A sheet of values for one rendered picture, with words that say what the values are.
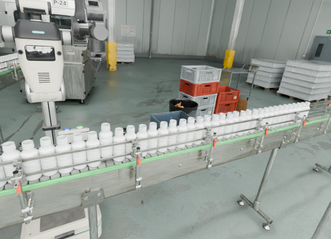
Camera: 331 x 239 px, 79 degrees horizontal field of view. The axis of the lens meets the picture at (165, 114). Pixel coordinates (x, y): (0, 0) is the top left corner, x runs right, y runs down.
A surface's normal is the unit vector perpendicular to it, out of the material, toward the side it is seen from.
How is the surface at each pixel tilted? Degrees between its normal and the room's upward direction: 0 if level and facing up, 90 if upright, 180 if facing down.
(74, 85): 91
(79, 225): 31
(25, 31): 90
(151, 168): 90
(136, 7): 90
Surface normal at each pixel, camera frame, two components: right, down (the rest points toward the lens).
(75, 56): 0.18, 0.39
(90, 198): 0.47, 0.37
